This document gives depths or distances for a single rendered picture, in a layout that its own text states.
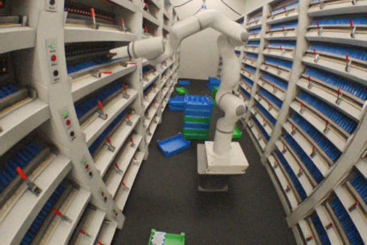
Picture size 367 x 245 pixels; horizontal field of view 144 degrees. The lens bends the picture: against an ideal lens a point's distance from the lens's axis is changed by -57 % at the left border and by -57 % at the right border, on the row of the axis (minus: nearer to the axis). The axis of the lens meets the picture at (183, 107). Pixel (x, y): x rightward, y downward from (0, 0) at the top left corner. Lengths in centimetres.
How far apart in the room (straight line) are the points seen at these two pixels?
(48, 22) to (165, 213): 116
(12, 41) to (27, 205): 40
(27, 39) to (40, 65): 7
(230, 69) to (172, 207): 101
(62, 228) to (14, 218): 21
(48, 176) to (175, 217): 84
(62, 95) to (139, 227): 91
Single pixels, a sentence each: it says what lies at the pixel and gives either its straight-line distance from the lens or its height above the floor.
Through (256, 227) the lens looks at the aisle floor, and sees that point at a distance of 120.
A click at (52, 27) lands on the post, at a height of 110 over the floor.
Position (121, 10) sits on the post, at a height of 129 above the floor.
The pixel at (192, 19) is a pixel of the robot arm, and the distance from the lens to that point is 71.
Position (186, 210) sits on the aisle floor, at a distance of 112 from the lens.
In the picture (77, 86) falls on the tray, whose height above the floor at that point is 91.
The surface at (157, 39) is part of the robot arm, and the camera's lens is 64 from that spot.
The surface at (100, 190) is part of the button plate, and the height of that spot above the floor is 45.
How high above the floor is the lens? 103
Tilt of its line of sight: 25 degrees down
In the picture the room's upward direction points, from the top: 3 degrees clockwise
